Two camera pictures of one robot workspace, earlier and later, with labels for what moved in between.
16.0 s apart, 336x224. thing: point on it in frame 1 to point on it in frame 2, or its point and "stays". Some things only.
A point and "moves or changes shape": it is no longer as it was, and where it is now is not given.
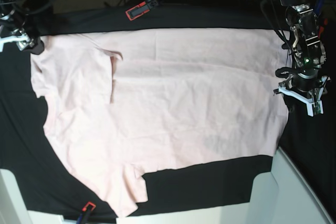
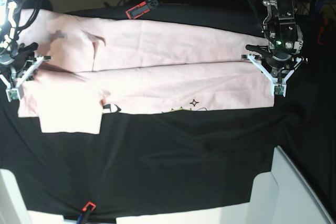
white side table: [282, 196] stays
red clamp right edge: [321, 29] stays
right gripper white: [309, 102] to [278, 86]
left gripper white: [23, 42] to [17, 94]
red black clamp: [134, 12] stays
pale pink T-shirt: [118, 105] moves or changes shape
